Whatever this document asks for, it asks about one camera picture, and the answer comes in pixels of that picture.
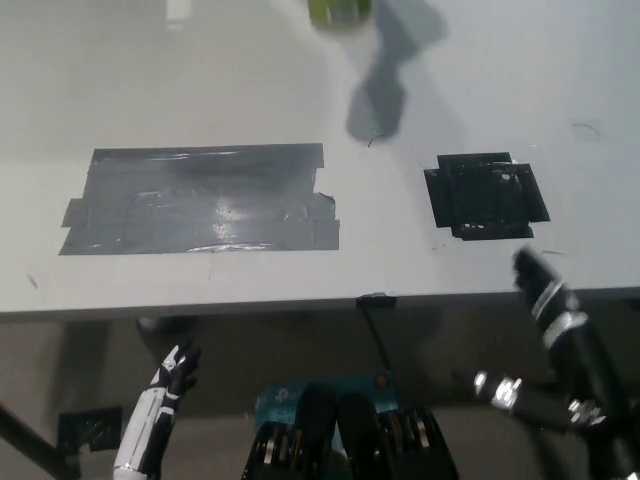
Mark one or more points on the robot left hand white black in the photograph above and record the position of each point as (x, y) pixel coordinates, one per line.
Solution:
(150, 420)

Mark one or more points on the white spray bottle black trigger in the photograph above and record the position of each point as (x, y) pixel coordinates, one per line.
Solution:
(339, 12)

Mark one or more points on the robot right hand black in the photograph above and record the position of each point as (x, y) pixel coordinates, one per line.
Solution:
(536, 275)

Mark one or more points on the grey duct tape patch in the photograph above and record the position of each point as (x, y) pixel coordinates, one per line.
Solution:
(200, 205)

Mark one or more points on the black tape square patch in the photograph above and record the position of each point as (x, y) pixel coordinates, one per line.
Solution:
(482, 200)

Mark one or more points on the black tape floor patch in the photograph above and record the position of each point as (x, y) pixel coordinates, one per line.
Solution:
(90, 430)

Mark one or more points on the dark metal table leg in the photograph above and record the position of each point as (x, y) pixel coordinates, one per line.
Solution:
(35, 440)

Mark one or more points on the teal router box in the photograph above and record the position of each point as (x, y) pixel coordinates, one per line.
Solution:
(280, 395)

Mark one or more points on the small black tape strip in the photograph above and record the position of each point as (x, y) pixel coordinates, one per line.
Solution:
(376, 301)

